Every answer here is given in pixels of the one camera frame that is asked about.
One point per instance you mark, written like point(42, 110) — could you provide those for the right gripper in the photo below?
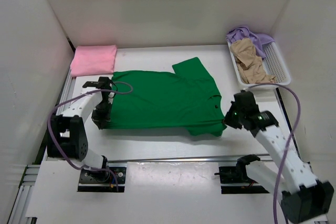
point(228, 120)

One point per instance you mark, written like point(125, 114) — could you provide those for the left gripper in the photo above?
point(101, 119)

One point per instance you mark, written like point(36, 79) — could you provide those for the green t shirt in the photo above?
point(187, 97)

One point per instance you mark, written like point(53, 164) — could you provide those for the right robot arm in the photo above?
point(295, 188)

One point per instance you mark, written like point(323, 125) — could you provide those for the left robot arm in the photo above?
point(67, 138)

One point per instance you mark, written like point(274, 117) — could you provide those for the beige t shirt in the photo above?
point(249, 65)

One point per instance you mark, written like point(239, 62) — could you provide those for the folded pink t shirt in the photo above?
point(93, 60)

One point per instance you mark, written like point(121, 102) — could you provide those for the white plastic basket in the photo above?
point(273, 64)

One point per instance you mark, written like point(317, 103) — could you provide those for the purple t shirt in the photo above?
point(258, 39)

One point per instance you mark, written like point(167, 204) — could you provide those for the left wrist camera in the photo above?
point(102, 83)

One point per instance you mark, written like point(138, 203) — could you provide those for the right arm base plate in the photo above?
point(234, 184)

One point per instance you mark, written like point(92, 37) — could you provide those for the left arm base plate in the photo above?
point(102, 182)

